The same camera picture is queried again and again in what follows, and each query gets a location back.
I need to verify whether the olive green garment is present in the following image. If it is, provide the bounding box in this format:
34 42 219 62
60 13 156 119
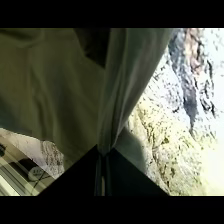
0 27 174 178

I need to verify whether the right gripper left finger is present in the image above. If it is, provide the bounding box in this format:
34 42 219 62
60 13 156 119
37 144 102 197

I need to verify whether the silver frame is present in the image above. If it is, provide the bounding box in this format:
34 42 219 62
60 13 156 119
0 143 54 197

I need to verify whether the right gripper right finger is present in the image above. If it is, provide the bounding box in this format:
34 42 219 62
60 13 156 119
105 147 170 197

